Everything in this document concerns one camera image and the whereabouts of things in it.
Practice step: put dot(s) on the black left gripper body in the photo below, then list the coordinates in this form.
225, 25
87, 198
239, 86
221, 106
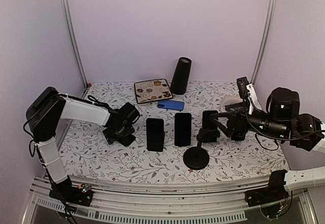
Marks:
125, 130

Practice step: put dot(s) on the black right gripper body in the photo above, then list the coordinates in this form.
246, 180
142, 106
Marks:
240, 113

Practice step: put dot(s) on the blue edged black phone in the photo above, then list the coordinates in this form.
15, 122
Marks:
209, 125

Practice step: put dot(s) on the small black phone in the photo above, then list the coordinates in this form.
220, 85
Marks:
155, 134

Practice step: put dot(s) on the black tall phone holder stand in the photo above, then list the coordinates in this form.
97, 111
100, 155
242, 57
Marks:
197, 158

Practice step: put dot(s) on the teal cased dark phone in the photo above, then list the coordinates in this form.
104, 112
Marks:
128, 140

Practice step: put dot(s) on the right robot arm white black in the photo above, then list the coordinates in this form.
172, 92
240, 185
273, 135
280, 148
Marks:
281, 122

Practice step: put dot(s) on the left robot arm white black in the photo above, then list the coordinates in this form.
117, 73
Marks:
45, 113

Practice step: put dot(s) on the blue phone face down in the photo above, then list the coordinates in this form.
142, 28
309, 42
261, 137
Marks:
171, 105

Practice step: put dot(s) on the floral square ceramic plate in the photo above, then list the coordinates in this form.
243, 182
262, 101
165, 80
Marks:
152, 91

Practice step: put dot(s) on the black cylindrical speaker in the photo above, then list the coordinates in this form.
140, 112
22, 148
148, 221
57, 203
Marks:
181, 76

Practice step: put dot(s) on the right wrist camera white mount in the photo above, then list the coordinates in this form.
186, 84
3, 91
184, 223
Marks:
247, 93

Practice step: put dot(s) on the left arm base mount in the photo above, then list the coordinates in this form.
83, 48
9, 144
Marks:
65, 192

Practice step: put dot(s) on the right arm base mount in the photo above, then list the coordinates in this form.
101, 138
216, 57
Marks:
273, 192

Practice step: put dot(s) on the right aluminium frame post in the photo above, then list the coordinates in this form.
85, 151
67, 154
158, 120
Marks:
264, 40

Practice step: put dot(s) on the aluminium frame post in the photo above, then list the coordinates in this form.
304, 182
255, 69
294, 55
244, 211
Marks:
73, 41
264, 40

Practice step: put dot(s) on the left aluminium frame post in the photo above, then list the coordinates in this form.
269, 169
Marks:
73, 41

